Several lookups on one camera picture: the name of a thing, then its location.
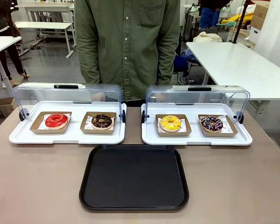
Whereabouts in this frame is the black plastic serving tray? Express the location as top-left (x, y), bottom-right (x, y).
top-left (78, 144), bottom-right (190, 213)

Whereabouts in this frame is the clear dome lid black handle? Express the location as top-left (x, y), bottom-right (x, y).
top-left (12, 82), bottom-right (127, 123)
top-left (141, 84), bottom-right (251, 125)

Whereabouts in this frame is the large white table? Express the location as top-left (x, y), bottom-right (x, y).
top-left (185, 42), bottom-right (280, 101)

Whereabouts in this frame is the blue chair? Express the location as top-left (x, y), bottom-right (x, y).
top-left (172, 50), bottom-right (200, 85)

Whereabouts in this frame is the beige cloth bag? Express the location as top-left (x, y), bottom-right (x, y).
top-left (192, 31), bottom-right (223, 43)

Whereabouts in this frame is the brown cardboard donut tray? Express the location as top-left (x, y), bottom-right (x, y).
top-left (198, 114), bottom-right (239, 138)
top-left (29, 111), bottom-right (72, 135)
top-left (80, 112), bottom-right (118, 135)
top-left (155, 114), bottom-right (192, 138)

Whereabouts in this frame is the dark donut with white drizzle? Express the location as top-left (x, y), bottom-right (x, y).
top-left (200, 115), bottom-right (224, 133)

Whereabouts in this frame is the black stand pole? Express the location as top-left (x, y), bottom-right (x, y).
top-left (231, 0), bottom-right (251, 44)

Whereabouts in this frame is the white storage box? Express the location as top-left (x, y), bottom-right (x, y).
top-left (248, 26), bottom-right (261, 50)

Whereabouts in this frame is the person in dark clothes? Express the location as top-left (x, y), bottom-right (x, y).
top-left (0, 0), bottom-right (31, 85)

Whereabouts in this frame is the yellow cloth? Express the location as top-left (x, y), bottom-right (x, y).
top-left (228, 11), bottom-right (256, 25)

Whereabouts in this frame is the person's right hand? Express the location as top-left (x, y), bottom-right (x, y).
top-left (91, 92), bottom-right (106, 103)

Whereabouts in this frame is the person in blue apron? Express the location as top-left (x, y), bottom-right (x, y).
top-left (199, 0), bottom-right (231, 30)

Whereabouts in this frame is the white height-adjustable desk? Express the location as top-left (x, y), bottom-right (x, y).
top-left (14, 21), bottom-right (75, 59)

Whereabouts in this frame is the cardboard box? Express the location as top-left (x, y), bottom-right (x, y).
top-left (250, 0), bottom-right (271, 30)

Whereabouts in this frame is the white display tray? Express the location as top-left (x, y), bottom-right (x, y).
top-left (141, 103), bottom-right (253, 147)
top-left (8, 100), bottom-right (127, 145)

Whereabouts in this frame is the person in green shirt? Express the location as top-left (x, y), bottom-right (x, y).
top-left (74, 0), bottom-right (181, 107)

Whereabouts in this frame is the yellow glazed donut with sprinkles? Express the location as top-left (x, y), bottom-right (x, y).
top-left (160, 115), bottom-right (182, 132)

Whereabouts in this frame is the red glazed donut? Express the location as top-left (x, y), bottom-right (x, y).
top-left (45, 113), bottom-right (69, 131)

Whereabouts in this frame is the chocolate donut with sprinkles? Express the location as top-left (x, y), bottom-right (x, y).
top-left (91, 113), bottom-right (113, 131)

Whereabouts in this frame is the white back-row desk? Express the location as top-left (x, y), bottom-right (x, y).
top-left (14, 1), bottom-right (76, 24)

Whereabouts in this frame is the white desk with legs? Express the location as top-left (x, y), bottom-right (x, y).
top-left (0, 35), bottom-right (22, 98)

